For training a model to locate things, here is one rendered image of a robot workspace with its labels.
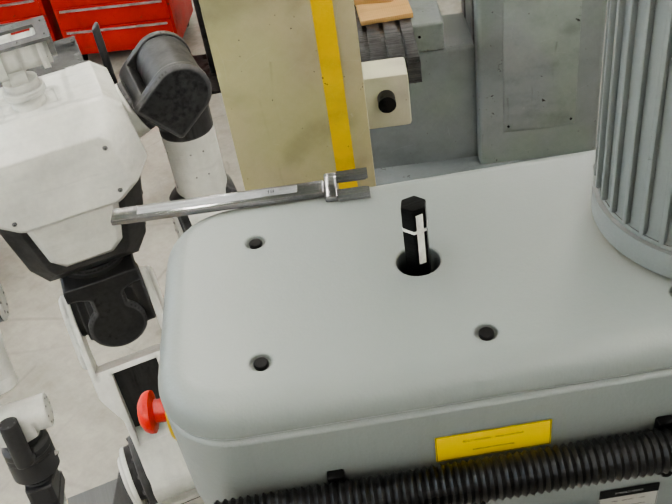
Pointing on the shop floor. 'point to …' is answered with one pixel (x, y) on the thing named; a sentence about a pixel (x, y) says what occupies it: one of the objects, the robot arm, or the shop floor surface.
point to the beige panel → (291, 88)
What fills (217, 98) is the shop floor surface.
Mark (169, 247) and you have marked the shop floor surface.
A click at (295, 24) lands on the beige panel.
